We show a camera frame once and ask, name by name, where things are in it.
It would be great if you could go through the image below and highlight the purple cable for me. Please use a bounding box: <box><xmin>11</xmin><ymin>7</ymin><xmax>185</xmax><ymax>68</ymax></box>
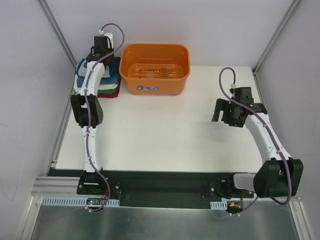
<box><xmin>211</xmin><ymin>66</ymin><xmax>292</xmax><ymax>218</ymax></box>
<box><xmin>83</xmin><ymin>22</ymin><xmax>126</xmax><ymax>214</ymax></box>

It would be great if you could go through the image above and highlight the left slotted cable duct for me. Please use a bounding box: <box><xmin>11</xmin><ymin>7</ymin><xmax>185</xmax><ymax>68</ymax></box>
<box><xmin>41</xmin><ymin>196</ymin><xmax>120</xmax><ymax>208</ymax></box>

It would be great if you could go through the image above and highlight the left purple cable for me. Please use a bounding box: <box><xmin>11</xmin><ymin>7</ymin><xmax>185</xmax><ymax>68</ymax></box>
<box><xmin>83</xmin><ymin>22</ymin><xmax>126</xmax><ymax>214</ymax></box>

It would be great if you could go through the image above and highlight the left aluminium frame post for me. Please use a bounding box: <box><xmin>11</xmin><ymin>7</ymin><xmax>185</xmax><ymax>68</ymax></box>
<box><xmin>37</xmin><ymin>0</ymin><xmax>77</xmax><ymax>69</ymax></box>

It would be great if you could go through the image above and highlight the right aluminium frame post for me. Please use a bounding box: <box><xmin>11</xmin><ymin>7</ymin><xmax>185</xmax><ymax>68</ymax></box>
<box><xmin>252</xmin><ymin>0</ymin><xmax>303</xmax><ymax>76</ymax></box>

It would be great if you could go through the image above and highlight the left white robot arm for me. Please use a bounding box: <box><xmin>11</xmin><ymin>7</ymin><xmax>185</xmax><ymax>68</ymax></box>
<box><xmin>70</xmin><ymin>30</ymin><xmax>114</xmax><ymax>197</ymax></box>

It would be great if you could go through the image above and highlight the navy blue t-shirt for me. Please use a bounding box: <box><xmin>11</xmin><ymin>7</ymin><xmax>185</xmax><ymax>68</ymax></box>
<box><xmin>75</xmin><ymin>57</ymin><xmax>121</xmax><ymax>78</ymax></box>

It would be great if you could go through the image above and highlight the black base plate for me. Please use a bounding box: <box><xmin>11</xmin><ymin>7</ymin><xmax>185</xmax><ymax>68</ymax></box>
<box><xmin>76</xmin><ymin>170</ymin><xmax>254</xmax><ymax>209</ymax></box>

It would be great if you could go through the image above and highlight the folded red t-shirt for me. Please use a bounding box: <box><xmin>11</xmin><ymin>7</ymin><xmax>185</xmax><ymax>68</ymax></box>
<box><xmin>97</xmin><ymin>76</ymin><xmax>122</xmax><ymax>99</ymax></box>

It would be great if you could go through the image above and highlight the orange plastic basket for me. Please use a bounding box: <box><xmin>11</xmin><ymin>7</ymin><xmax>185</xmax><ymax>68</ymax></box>
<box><xmin>119</xmin><ymin>43</ymin><xmax>191</xmax><ymax>96</ymax></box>

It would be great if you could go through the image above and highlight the folded light blue t-shirt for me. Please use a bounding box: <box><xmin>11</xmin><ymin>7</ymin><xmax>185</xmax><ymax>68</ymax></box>
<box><xmin>75</xmin><ymin>73</ymin><xmax>120</xmax><ymax>88</ymax></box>

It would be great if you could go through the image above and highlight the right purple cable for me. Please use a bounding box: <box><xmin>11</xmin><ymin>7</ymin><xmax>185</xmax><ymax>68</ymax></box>
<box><xmin>211</xmin><ymin>66</ymin><xmax>292</xmax><ymax>218</ymax></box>

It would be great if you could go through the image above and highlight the right slotted cable duct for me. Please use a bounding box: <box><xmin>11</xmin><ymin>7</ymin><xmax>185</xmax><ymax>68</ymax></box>
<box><xmin>209</xmin><ymin>200</ymin><xmax>242</xmax><ymax>210</ymax></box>

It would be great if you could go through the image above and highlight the slotted cable duct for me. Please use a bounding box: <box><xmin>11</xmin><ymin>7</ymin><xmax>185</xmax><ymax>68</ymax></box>
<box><xmin>41</xmin><ymin>196</ymin><xmax>120</xmax><ymax>208</ymax></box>
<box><xmin>209</xmin><ymin>200</ymin><xmax>242</xmax><ymax>210</ymax></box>

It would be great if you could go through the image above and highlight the aluminium frame post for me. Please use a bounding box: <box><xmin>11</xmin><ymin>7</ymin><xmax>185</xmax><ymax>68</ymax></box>
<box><xmin>252</xmin><ymin>0</ymin><xmax>303</xmax><ymax>76</ymax></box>
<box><xmin>37</xmin><ymin>0</ymin><xmax>77</xmax><ymax>69</ymax></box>

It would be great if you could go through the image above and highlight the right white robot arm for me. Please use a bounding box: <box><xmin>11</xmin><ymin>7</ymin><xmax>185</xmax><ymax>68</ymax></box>
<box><xmin>211</xmin><ymin>87</ymin><xmax>304</xmax><ymax>199</ymax></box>

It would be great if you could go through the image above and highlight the folded green t-shirt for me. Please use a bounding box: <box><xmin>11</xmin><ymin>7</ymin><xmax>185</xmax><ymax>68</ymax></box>
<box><xmin>98</xmin><ymin>87</ymin><xmax>118</xmax><ymax>95</ymax></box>

